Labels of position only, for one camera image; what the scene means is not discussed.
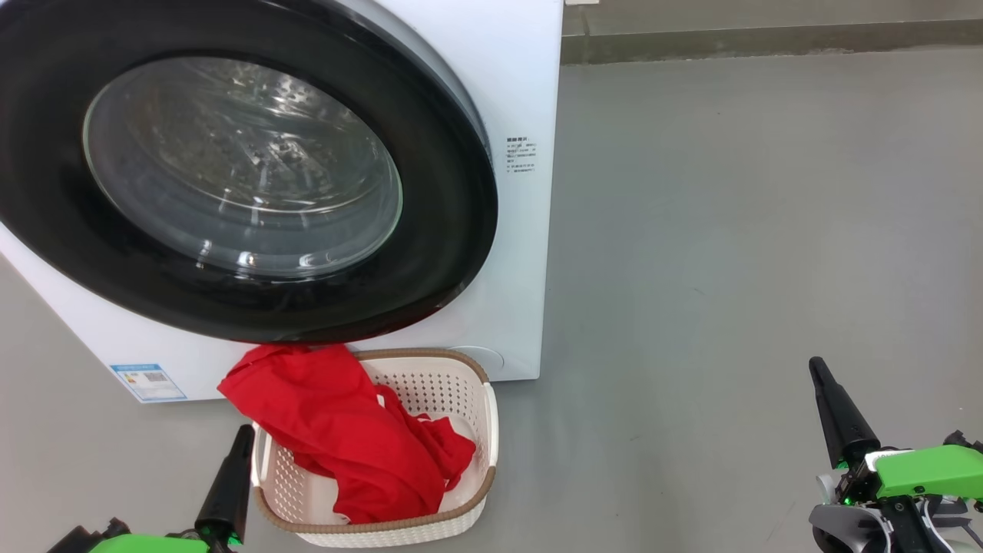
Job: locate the stainless steel washing machine drum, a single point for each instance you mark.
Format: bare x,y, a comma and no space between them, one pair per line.
230,153

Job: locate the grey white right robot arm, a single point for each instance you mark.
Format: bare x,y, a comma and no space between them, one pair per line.
845,530

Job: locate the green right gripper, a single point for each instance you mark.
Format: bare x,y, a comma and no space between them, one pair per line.
921,471

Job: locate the red garment with white trim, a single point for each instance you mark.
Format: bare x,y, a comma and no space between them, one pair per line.
338,430

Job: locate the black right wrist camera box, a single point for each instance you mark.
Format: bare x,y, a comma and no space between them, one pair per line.
964,442

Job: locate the cream perforated laundry basket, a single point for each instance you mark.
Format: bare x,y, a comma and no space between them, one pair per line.
468,399

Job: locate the blue energy label sticker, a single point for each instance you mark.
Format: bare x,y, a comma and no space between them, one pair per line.
149,382

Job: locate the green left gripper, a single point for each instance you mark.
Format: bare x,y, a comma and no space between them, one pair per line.
146,544

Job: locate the black text warning sticker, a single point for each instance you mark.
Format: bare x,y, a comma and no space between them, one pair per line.
521,154

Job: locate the white front-load washing machine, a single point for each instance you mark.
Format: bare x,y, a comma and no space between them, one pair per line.
514,292

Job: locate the round black-rimmed washer door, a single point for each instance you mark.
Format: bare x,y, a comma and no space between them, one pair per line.
445,215

